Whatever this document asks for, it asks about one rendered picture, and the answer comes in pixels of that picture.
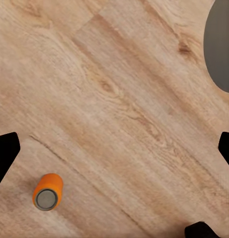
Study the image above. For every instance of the can of soda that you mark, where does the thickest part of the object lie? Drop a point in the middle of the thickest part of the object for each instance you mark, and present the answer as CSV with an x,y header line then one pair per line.
x,y
48,193

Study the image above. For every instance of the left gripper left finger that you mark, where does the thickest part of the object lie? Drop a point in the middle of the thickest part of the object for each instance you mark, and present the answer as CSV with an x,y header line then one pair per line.
x,y
9,148

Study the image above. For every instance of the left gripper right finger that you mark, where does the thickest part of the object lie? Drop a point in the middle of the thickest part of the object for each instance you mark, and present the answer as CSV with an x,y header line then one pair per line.
x,y
224,145

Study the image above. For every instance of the trash can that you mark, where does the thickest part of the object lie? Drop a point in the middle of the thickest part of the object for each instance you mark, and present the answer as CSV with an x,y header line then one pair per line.
x,y
216,44

